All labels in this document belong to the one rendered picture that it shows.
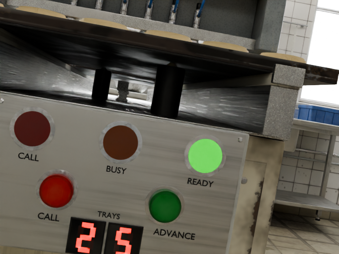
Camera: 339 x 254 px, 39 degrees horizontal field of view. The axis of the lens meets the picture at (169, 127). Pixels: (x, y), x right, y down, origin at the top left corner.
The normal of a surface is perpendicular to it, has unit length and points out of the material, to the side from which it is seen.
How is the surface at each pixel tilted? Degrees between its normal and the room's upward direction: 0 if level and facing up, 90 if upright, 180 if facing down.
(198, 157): 90
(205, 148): 90
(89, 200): 90
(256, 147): 90
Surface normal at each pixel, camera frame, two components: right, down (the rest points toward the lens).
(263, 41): 0.11, 0.07
